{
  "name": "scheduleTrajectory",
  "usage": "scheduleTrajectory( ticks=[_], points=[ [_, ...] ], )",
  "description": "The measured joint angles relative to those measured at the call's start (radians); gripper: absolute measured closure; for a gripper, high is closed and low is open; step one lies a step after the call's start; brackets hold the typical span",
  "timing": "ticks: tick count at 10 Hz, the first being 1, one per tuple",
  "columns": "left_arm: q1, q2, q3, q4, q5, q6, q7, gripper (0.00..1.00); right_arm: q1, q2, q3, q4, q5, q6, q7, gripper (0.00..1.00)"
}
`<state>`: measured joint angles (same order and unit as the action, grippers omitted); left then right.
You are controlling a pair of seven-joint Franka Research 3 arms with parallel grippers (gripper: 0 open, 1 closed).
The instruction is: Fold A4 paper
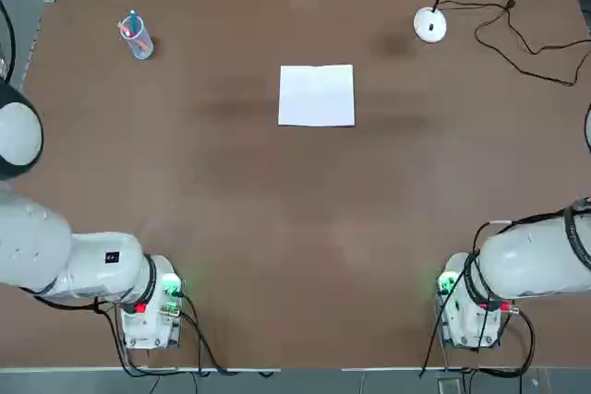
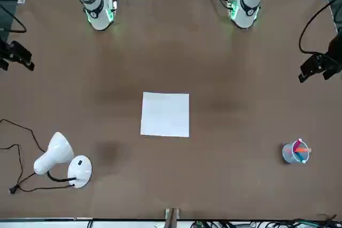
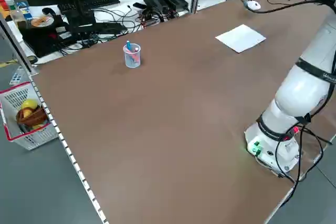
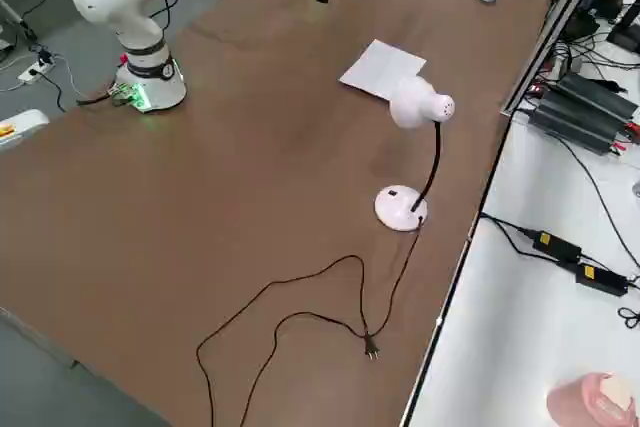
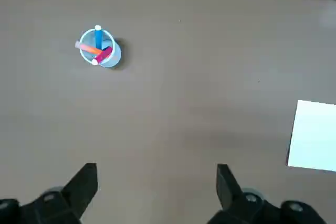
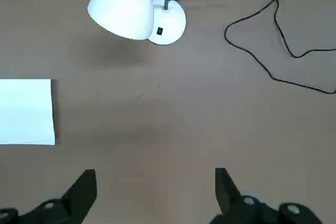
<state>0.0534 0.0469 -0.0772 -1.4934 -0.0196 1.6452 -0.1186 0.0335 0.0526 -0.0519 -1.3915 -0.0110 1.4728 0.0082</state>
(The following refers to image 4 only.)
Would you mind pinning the white desk lamp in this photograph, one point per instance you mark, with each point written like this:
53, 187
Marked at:
412, 102

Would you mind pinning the white box with yellow label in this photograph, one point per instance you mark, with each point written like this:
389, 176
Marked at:
20, 129

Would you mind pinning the white power strip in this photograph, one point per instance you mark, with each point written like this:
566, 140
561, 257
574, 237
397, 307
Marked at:
36, 72

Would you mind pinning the black adapter with yellow label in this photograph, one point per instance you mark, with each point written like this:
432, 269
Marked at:
602, 279
557, 246

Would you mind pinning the black power supply unit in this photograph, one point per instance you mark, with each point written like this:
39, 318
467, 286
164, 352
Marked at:
597, 94
575, 124

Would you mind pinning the aluminium frame post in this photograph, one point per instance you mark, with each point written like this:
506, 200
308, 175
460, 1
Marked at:
555, 22

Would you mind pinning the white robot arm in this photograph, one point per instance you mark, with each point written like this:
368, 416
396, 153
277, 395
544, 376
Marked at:
145, 62

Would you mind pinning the white A4 paper sheet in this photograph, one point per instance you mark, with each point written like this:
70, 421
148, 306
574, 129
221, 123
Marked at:
380, 67

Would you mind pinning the pink plastic model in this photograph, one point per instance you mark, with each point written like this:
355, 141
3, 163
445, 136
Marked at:
585, 399

